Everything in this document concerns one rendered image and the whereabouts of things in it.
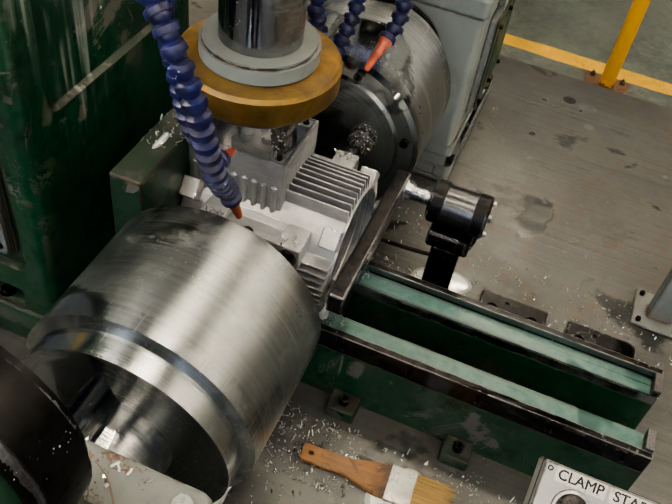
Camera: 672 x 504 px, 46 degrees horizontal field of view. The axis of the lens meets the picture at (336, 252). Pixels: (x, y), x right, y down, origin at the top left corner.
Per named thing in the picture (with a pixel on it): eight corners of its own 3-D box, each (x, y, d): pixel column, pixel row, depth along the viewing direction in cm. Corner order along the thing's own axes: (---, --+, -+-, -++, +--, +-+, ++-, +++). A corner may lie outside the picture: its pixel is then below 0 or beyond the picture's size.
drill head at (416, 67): (219, 205, 116) (222, 57, 98) (326, 69, 144) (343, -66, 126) (379, 265, 112) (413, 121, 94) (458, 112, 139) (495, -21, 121)
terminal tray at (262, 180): (187, 183, 95) (186, 135, 90) (228, 134, 103) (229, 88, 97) (278, 217, 93) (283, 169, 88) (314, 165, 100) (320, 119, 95)
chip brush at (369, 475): (294, 468, 101) (295, 465, 101) (308, 436, 105) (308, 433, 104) (450, 526, 98) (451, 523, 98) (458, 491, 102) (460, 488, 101)
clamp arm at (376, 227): (390, 182, 111) (320, 308, 94) (394, 166, 109) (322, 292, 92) (414, 191, 110) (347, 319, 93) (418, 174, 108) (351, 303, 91)
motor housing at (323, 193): (173, 290, 103) (168, 179, 90) (239, 202, 116) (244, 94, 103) (314, 347, 100) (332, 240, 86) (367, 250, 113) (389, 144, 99)
